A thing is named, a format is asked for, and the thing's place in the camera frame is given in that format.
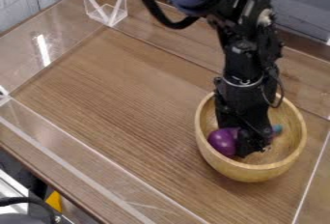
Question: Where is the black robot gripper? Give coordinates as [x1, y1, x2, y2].
[213, 77, 280, 157]

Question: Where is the purple toy eggplant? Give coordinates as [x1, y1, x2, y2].
[207, 127, 240, 157]

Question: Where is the light wooden bowl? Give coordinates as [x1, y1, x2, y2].
[193, 92, 308, 182]

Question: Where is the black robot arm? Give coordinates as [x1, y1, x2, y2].
[141, 0, 284, 157]

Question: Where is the yellow sticker tag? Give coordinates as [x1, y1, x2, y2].
[45, 191, 62, 212]

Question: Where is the clear acrylic tray wall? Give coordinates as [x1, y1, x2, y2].
[0, 93, 208, 224]

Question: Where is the clear acrylic corner bracket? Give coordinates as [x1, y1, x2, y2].
[82, 0, 128, 27]

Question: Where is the black cable loop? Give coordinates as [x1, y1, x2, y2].
[0, 196, 56, 224]

